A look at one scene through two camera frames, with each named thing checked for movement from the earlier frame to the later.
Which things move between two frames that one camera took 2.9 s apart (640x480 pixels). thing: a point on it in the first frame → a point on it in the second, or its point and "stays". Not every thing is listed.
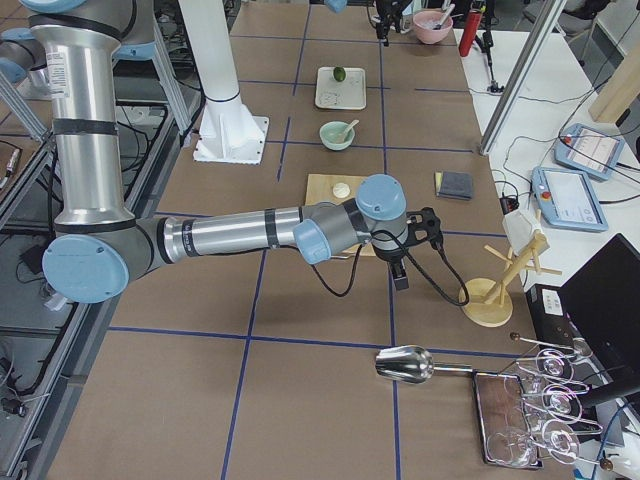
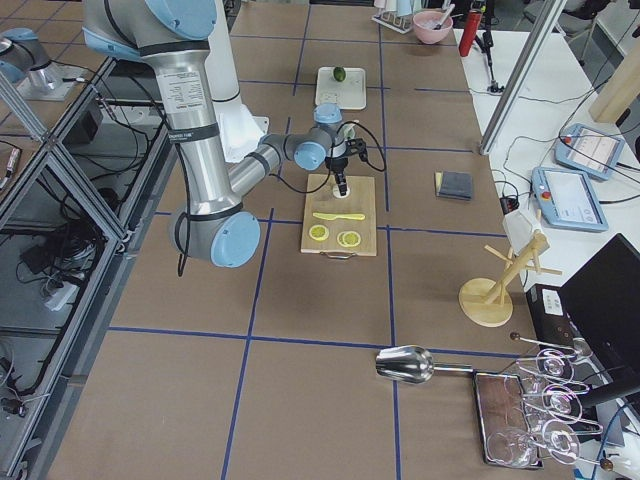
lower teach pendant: x=566 y=199 stays
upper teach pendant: x=588 y=150 stays
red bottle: x=469 y=33 stays
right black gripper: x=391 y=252 → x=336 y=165
